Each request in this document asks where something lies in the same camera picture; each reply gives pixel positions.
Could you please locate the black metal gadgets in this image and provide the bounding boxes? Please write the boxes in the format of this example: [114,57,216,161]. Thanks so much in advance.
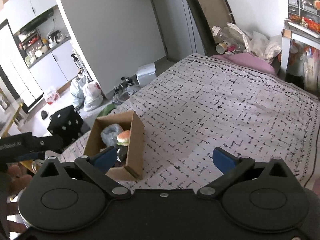
[113,76,137,95]

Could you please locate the red and white plastic bag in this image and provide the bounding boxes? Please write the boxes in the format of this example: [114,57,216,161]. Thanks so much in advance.
[44,86,60,105]

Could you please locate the black range hood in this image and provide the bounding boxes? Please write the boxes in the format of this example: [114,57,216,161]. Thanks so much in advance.
[19,8,55,34]

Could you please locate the grey drawer organizer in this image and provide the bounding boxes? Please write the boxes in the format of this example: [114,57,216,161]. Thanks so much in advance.
[286,0,320,18]

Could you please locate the dark brown folded board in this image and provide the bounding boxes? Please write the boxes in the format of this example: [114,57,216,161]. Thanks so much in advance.
[186,0,237,55]

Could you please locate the black dice cushion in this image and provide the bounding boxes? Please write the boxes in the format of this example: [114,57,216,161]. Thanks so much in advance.
[47,105,84,147]

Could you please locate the white side table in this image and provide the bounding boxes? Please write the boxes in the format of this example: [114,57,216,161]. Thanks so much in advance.
[280,20,320,77]

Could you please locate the black-checked white bedspread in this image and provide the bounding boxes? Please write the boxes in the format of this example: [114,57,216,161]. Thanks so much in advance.
[58,53,320,190]

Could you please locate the pink pillow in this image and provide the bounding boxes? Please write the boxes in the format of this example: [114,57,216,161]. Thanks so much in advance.
[211,52,277,75]

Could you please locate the kitchen counter clutter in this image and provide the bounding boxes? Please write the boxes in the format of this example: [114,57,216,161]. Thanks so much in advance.
[19,29,72,68]

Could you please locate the blue and pink plush toy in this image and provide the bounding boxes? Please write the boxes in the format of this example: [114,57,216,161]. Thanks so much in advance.
[100,124,124,147]

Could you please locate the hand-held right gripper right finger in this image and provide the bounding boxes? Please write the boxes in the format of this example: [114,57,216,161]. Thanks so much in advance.
[196,147,296,201]

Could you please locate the grey plastic bag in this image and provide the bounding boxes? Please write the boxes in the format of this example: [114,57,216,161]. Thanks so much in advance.
[69,76,88,110]

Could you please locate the burger plush toy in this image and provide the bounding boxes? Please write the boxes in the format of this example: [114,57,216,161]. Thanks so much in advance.
[115,130,131,167]

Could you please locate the white plastic box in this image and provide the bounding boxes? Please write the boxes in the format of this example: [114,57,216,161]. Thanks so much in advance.
[136,64,157,85]

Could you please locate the green cloth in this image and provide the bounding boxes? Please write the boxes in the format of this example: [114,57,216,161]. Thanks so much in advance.
[96,104,118,117]

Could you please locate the brown lumpy object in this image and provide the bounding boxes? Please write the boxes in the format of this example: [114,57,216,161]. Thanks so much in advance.
[6,164,34,202]

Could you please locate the white kitchen cabinets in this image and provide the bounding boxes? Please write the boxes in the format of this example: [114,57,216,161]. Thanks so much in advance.
[0,0,78,113]

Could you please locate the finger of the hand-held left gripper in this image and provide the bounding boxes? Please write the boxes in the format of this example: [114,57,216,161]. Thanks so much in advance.
[14,151,47,162]
[31,134,65,153]

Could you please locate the white paper cup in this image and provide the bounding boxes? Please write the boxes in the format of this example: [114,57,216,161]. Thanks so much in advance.
[215,42,230,54]

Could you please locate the brown cardboard box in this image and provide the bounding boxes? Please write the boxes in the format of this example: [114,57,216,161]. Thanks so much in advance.
[83,110,145,181]

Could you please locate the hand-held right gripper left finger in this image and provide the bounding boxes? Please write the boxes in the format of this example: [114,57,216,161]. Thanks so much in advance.
[35,146,132,201]

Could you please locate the clear plastic bottle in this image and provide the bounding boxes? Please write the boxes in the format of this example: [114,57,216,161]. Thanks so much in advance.
[211,25,238,44]

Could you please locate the pile of clear plastic bags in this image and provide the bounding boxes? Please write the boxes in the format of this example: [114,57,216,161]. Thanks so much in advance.
[226,22,283,60]

